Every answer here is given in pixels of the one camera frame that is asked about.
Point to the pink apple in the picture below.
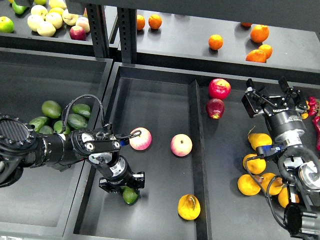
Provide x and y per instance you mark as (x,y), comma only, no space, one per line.
(181,145)
(141,142)

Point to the black bin divider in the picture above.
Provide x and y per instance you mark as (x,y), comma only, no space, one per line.
(200,182)

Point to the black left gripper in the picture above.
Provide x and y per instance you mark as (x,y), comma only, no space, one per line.
(118,175)

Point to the avocado centre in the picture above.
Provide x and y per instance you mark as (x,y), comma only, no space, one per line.
(58,127)

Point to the green avocado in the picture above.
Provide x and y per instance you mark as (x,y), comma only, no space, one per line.
(129,195)

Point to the black shelf post right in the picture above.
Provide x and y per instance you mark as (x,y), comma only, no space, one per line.
(127,26)

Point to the pale yellow pear front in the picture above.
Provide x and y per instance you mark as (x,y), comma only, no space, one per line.
(45,29)

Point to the pale yellow pear centre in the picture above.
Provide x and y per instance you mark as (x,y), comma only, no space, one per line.
(55,19)

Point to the red apple on shelf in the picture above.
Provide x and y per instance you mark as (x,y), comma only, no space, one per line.
(77,33)

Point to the bright red apple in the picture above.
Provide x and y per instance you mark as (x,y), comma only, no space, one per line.
(219,88)

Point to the dark red apple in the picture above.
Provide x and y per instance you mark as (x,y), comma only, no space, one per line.
(215,108)

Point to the black shelf post left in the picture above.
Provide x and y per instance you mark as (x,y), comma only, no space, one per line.
(98,30)

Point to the avocado top left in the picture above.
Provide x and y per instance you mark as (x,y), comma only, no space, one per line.
(51,109)

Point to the avocado lower left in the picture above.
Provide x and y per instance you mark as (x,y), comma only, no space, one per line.
(46,130)

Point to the avocado top right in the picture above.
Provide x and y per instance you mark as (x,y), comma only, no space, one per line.
(82,109)

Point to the black middle bin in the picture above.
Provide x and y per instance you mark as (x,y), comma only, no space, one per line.
(157,99)

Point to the black left bin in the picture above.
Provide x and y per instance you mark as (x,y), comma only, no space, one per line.
(41,204)

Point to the orange on shelf front right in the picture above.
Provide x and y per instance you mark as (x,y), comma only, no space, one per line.
(256,55)

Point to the avocado far left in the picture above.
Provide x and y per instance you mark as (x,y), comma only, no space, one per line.
(39,122)

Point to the orange on shelf far left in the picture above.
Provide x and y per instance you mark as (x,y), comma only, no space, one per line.
(140,22)

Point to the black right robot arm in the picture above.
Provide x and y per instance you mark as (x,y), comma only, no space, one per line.
(298,166)

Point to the peach on shelf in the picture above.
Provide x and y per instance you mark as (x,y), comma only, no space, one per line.
(84,23)

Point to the orange on shelf small right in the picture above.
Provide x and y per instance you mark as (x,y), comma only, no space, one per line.
(267,49)

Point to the pink apple left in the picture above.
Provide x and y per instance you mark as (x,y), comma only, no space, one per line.
(141,142)

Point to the orange on shelf middle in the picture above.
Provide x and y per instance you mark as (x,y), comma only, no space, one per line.
(215,42)

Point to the pink apple right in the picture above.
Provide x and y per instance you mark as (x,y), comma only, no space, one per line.
(181,145)

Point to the black shelf post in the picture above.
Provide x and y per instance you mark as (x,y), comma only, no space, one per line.
(127,26)
(98,30)

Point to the black bin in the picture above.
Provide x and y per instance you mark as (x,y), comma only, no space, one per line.
(157,99)
(41,204)

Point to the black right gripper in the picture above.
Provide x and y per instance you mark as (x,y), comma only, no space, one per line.
(278,121)

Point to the yellow pear top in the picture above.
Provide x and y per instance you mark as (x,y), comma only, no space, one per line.
(258,139)

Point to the large orange on shelf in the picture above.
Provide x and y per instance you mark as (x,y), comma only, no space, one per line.
(259,33)

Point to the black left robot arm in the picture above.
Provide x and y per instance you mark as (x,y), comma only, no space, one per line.
(22,147)

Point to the pale yellow pear left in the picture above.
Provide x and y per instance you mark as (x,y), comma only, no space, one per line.
(33,21)

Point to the pale yellow pear right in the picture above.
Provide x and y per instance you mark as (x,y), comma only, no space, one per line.
(69,18)

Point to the orange cherry tomato bunch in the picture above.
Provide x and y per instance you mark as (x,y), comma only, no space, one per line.
(305,114)

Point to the red chili peppers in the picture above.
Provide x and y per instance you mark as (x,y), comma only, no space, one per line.
(314,110)

